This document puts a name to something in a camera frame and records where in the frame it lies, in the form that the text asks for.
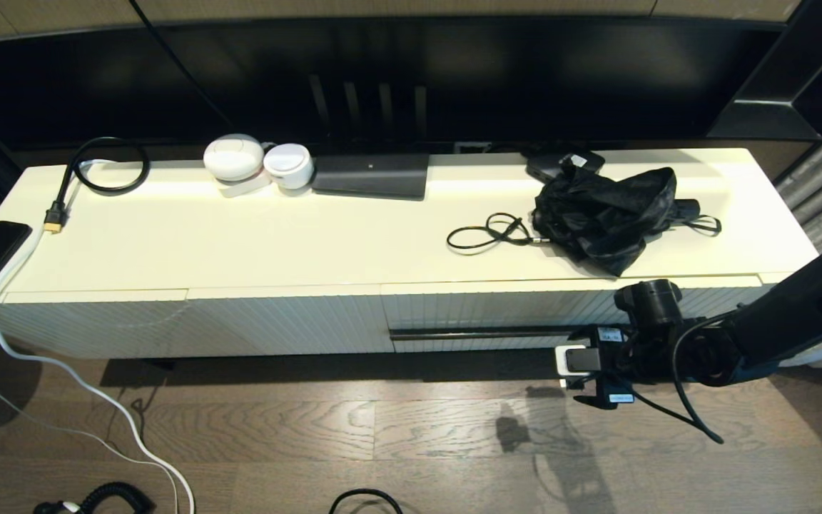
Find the white drawer with dark handle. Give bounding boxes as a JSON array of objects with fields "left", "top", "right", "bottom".
[{"left": 381, "top": 282, "right": 763, "bottom": 354}]

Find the black umbrella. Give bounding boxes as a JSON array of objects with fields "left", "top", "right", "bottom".
[{"left": 531, "top": 166, "right": 723, "bottom": 278}]

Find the thin black audio cable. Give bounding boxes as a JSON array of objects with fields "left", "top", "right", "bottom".
[{"left": 445, "top": 213, "right": 551, "bottom": 256}]

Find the cream TV cabinet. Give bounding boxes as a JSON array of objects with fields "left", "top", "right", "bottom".
[{"left": 0, "top": 148, "right": 822, "bottom": 359}]

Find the small black set-top box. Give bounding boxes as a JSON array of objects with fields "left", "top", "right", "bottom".
[{"left": 525, "top": 148, "right": 607, "bottom": 185}]

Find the dark grey flat box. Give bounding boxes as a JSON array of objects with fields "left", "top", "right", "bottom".
[{"left": 310, "top": 153, "right": 431, "bottom": 201}]

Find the black television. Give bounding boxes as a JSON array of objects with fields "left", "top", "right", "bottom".
[{"left": 0, "top": 18, "right": 790, "bottom": 154}]

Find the small white round device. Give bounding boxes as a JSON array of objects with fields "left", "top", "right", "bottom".
[{"left": 263, "top": 143, "right": 315, "bottom": 191}]

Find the large white round device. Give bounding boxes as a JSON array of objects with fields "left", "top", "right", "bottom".
[{"left": 203, "top": 133, "right": 266, "bottom": 182}]

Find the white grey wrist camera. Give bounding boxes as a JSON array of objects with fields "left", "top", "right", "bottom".
[{"left": 554, "top": 344, "right": 603, "bottom": 377}]

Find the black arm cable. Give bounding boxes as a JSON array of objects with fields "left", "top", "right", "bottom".
[{"left": 621, "top": 311, "right": 747, "bottom": 445}]

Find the black looped floor cable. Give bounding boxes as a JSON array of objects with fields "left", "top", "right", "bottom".
[{"left": 328, "top": 488, "right": 405, "bottom": 514}]

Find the black wall shelf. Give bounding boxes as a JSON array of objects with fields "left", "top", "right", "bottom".
[{"left": 706, "top": 0, "right": 822, "bottom": 141}]

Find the coiled black cable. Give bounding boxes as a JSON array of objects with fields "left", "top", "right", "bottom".
[{"left": 31, "top": 482, "right": 156, "bottom": 514}]

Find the thin white cable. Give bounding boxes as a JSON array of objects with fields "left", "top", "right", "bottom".
[{"left": 0, "top": 350, "right": 176, "bottom": 514}]

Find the black cable behind television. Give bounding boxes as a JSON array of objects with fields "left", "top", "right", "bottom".
[{"left": 129, "top": 0, "right": 237, "bottom": 133}]

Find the black HDMI cable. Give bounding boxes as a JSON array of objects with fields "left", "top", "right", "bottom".
[{"left": 44, "top": 137, "right": 151, "bottom": 234}]

